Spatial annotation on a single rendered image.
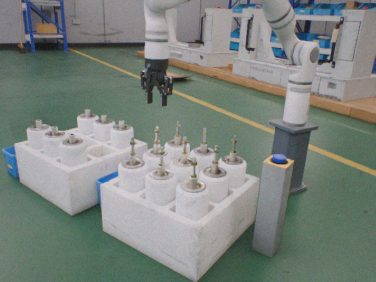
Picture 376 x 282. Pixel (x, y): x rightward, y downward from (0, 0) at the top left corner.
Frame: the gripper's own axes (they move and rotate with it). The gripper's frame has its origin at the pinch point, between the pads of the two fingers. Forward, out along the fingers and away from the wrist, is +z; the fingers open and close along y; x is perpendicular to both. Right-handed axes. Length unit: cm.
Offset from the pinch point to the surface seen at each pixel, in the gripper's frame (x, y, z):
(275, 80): 234, -86, 30
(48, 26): 212, -537, 1
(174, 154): 8.4, 1.1, 21.0
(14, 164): -27, -62, 36
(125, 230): -18.1, 6.2, 38.6
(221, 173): 4.8, 25.6, 18.3
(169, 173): -7.6, 15.3, 18.3
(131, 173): -14.5, 5.1, 19.6
